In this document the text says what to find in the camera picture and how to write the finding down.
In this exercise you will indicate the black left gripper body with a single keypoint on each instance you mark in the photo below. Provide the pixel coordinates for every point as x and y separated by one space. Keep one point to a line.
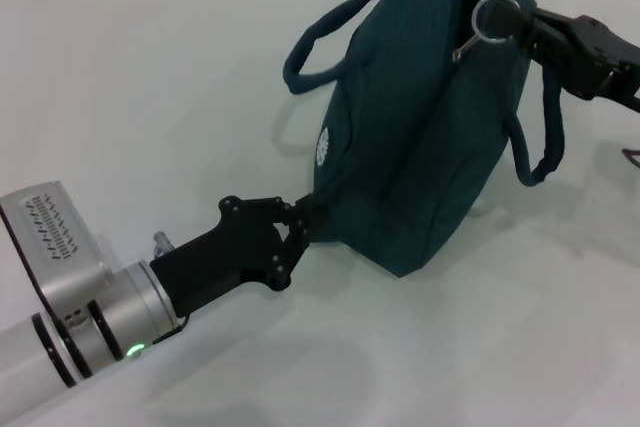
225 257

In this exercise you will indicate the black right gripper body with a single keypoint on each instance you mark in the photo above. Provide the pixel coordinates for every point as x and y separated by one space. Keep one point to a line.
590 57

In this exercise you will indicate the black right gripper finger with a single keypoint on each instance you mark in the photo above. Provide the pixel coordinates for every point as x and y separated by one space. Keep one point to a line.
505 17

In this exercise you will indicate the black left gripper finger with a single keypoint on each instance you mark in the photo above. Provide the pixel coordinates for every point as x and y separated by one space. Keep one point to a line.
307 237
300 209

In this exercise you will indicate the dark teal insulated lunch bag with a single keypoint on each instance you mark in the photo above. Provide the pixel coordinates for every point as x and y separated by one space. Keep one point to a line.
400 147

